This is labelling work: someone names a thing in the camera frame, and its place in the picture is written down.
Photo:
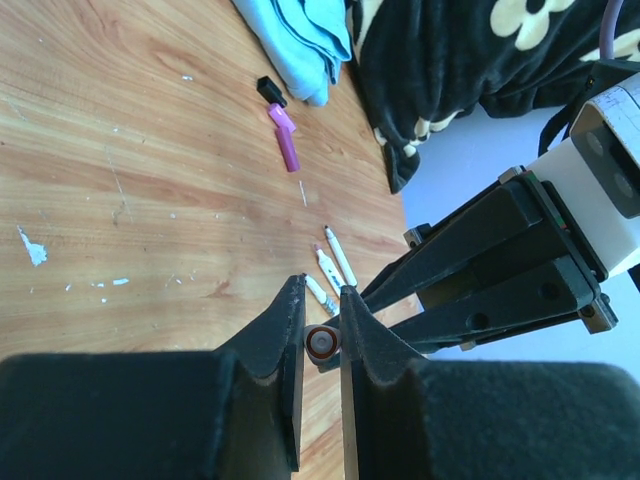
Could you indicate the black pen cap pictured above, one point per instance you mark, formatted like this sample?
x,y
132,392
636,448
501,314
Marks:
x,y
270,92

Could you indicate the black floral blanket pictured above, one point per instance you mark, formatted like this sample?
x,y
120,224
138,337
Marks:
x,y
421,64

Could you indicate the magenta pen cap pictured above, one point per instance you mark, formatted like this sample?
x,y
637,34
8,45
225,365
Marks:
x,y
287,147

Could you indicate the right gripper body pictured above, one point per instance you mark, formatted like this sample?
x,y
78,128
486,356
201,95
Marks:
x,y
597,317

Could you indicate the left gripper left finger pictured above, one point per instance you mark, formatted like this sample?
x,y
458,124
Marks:
x,y
230,413

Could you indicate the white slim marker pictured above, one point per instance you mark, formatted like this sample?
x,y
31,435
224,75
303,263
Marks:
x,y
323,346

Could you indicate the pink pen cap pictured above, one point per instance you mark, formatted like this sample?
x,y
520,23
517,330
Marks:
x,y
280,117

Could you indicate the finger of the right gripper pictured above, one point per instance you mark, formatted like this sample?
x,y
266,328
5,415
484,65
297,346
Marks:
x,y
501,233
544,296

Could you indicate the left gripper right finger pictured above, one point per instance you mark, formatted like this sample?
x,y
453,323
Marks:
x,y
407,417

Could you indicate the light blue cloth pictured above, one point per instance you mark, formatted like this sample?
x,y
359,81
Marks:
x,y
306,41

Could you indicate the black marker pen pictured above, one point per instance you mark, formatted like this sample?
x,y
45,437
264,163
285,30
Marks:
x,y
341,257

